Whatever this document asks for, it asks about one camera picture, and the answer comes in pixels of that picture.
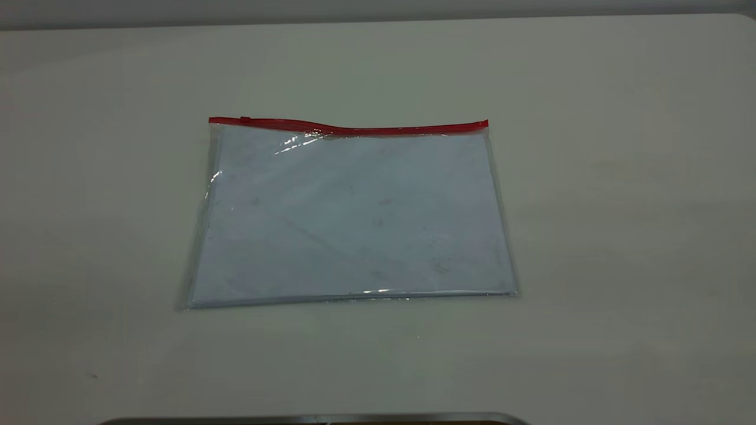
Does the transparent zip bag red zipper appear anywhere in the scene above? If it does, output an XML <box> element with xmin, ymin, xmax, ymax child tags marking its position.
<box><xmin>176</xmin><ymin>116</ymin><xmax>522</xmax><ymax>312</ymax></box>

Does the grey metal edge strip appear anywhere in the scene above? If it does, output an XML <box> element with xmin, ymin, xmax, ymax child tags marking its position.
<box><xmin>97</xmin><ymin>412</ymin><xmax>530</xmax><ymax>425</ymax></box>

